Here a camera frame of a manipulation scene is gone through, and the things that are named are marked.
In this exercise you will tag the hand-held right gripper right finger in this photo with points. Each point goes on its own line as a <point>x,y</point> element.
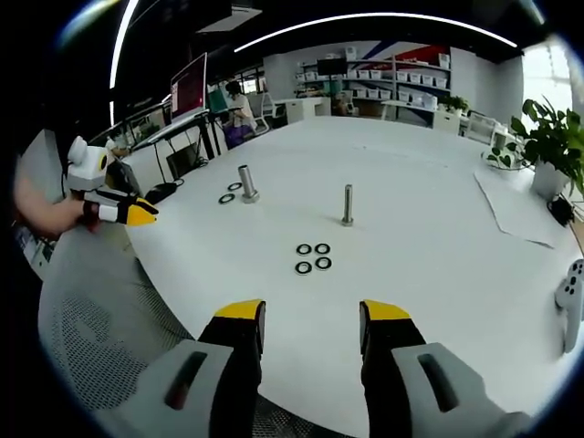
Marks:
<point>397,351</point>

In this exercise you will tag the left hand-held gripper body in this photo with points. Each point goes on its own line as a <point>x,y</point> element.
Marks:
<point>89,166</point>

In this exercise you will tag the thick metal stud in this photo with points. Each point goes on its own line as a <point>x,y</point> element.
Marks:
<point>248,184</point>

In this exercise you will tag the thin threaded metal stud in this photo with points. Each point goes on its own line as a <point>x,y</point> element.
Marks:
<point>347,205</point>

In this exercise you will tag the small black rimmed washer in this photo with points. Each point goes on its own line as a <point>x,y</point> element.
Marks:
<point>303,268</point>
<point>322,248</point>
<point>304,249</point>
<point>323,263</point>

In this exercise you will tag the grey mesh chair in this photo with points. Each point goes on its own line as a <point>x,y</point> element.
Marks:
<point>105,319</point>

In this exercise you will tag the white paper sheet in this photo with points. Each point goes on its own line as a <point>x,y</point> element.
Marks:
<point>515,205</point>

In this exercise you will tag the person's left hand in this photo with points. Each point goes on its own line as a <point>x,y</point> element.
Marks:
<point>50,214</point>

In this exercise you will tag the white office chair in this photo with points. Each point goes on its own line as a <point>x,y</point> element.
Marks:
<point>267,111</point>

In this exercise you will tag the green plant in white pot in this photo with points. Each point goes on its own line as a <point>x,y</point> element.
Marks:
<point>549,146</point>

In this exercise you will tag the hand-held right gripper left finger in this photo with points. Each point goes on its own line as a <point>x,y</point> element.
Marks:
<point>228,347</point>

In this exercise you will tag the large black rimmed washer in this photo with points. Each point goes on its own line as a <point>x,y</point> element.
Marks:
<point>234,186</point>
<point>226,199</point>

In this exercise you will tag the white handheld controller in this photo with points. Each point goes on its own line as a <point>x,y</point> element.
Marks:
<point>570,301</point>

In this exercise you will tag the black wall screen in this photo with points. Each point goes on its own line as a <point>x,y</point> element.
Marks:
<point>330,66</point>

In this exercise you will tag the small green plant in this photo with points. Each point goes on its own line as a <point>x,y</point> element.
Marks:
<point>454,104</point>

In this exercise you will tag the shelf with white bins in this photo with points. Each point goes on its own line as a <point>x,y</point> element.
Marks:
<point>397,80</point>

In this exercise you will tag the computer monitor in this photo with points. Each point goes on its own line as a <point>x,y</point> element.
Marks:
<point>189,86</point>

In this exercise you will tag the curved ceiling light strip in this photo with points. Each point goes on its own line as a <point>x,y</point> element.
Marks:
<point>119,43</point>
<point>360,20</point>

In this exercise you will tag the standing desk with black legs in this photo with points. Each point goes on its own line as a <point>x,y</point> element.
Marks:
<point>182,137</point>

